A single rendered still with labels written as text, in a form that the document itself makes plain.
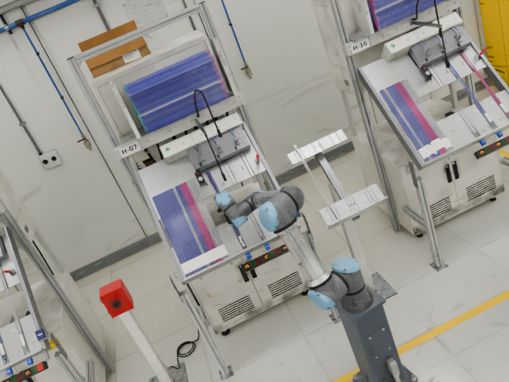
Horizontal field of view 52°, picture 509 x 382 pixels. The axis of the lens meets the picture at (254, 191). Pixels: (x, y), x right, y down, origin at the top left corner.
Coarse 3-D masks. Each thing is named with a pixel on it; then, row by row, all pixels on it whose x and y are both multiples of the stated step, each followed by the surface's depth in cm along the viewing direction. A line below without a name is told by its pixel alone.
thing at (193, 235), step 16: (176, 192) 290; (192, 192) 289; (160, 208) 287; (176, 208) 286; (192, 208) 286; (176, 224) 283; (192, 224) 282; (208, 224) 282; (176, 240) 280; (192, 240) 279; (208, 240) 279; (192, 256) 276; (208, 256) 275; (224, 256) 275; (192, 272) 273
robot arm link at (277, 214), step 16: (272, 208) 214; (288, 208) 216; (272, 224) 214; (288, 224) 215; (288, 240) 218; (304, 240) 220; (304, 256) 219; (304, 272) 222; (320, 272) 221; (320, 288) 220; (336, 288) 221; (320, 304) 222
